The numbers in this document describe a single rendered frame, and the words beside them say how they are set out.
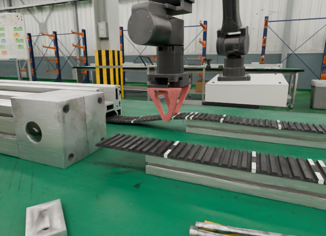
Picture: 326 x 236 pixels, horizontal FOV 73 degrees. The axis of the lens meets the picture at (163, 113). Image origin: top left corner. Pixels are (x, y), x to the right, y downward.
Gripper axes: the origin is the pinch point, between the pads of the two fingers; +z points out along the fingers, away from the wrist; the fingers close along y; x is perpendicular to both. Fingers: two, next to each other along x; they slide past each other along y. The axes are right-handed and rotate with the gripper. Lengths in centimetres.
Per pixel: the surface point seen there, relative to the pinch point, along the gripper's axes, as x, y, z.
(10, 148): -17.6, 23.9, 1.2
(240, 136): 15.0, 2.0, 2.6
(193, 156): 10.4, 20.7, -0.4
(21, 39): -463, -318, -66
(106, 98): -18.3, -2.4, -2.4
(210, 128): 9.1, 1.3, 1.8
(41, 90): -32.5, 4.8, -5.1
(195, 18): -177, -751, -157
